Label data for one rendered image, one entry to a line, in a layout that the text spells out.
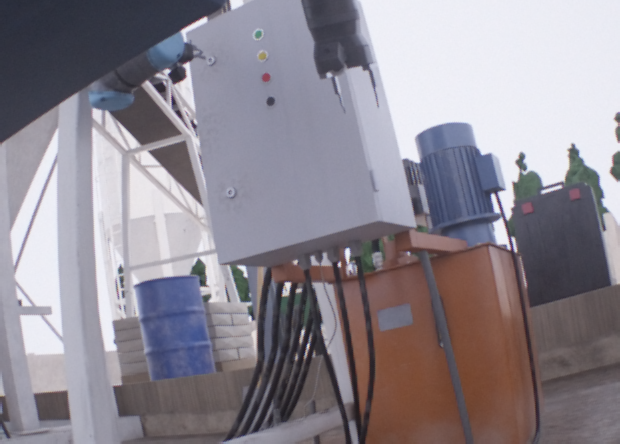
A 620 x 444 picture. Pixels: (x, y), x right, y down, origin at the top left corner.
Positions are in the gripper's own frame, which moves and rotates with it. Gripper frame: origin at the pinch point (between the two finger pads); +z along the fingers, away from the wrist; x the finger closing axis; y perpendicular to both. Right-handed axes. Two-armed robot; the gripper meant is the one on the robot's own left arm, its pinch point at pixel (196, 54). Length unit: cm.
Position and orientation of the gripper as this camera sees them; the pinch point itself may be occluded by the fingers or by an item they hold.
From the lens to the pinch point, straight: 167.8
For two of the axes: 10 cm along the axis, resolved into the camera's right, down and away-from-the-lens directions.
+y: 1.8, 9.6, -1.9
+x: 8.4, -2.5, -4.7
